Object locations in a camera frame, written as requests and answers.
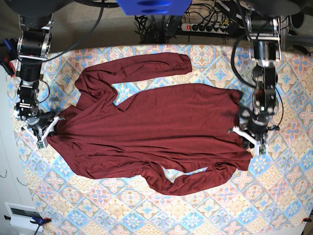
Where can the patterned tile tablecloth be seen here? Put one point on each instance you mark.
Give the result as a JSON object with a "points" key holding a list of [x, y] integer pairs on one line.
{"points": [[274, 195]]}

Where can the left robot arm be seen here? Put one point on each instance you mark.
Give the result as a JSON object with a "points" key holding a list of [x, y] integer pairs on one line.
{"points": [[263, 33]]}

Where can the blue orange clamp lower left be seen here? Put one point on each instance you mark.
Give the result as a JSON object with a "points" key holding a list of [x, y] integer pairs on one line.
{"points": [[40, 220]]}

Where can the orange clamp lower right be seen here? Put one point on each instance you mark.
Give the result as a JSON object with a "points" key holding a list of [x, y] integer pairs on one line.
{"points": [[307, 220]]}

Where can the white power strip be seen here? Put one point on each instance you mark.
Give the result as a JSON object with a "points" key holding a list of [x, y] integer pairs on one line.
{"points": [[189, 27]]}

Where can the blue orange clamp upper left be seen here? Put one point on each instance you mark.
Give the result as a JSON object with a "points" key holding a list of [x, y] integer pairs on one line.
{"points": [[8, 53]]}

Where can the white wall outlet box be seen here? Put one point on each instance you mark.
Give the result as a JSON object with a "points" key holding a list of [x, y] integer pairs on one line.
{"points": [[16, 209]]}

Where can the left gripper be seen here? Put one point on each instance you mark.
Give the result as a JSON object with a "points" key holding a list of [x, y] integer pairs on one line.
{"points": [[256, 126]]}

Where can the blue orange clamp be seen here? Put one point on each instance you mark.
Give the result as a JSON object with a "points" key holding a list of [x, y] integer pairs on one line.
{"points": [[8, 53], [40, 220]]}

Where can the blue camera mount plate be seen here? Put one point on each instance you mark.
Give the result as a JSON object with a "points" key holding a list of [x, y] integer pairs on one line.
{"points": [[154, 7]]}

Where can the dark red t-shirt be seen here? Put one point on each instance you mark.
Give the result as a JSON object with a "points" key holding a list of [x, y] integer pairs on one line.
{"points": [[177, 137]]}

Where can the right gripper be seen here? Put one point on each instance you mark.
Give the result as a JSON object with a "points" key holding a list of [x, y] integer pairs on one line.
{"points": [[39, 125]]}

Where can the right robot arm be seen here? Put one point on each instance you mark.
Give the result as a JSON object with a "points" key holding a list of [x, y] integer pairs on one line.
{"points": [[32, 51]]}

